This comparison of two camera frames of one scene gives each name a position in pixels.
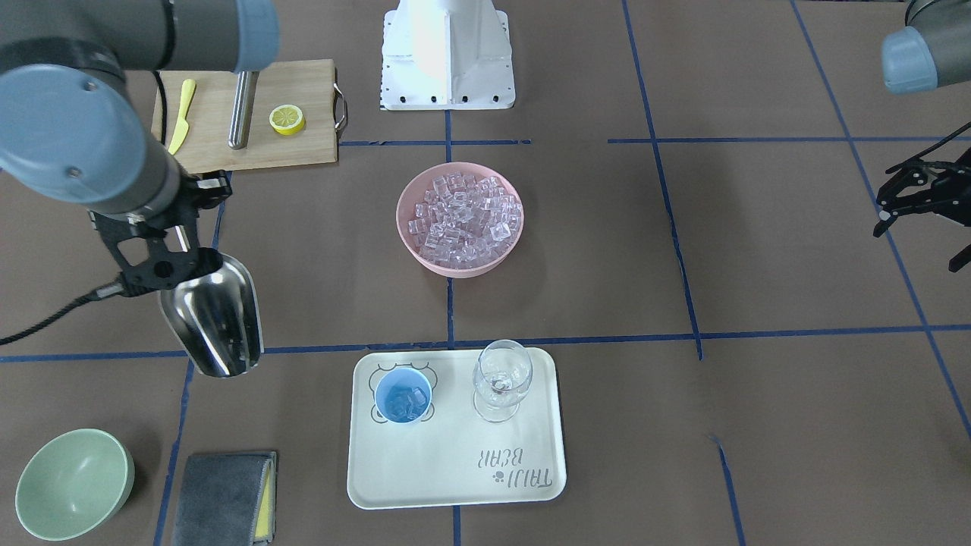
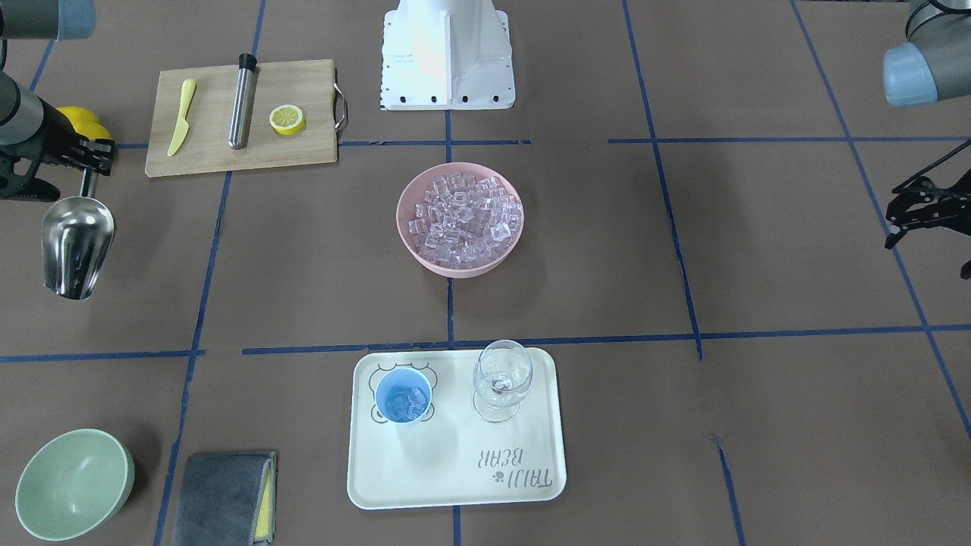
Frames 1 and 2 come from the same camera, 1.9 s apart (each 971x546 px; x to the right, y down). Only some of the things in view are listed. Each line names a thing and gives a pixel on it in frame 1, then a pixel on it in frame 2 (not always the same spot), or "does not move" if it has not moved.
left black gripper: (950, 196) → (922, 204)
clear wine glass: (502, 374) does not move
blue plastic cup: (403, 395) does not move
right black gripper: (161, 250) → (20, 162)
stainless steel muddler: (244, 98) does not move
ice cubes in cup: (403, 403) does not move
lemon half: (287, 120) does not move
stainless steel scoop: (217, 318) → (76, 238)
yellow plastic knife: (188, 93) does not move
